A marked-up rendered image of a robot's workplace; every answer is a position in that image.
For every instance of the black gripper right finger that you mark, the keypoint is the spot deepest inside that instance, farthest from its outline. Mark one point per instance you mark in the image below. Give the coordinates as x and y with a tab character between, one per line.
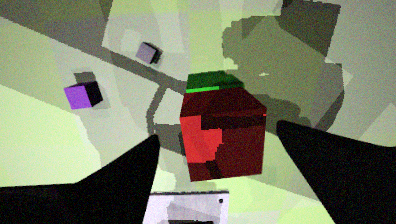
354	180

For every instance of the purple block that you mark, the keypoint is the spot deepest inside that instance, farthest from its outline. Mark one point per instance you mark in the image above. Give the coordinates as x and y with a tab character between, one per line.
83	95

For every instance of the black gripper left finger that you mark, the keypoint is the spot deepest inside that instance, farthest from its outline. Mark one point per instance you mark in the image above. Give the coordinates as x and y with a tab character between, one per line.
118	193

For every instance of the green block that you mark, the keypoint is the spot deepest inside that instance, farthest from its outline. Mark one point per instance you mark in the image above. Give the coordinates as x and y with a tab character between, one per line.
213	83
204	74

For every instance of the red block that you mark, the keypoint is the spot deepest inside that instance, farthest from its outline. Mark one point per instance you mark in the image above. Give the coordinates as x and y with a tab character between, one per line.
223	133

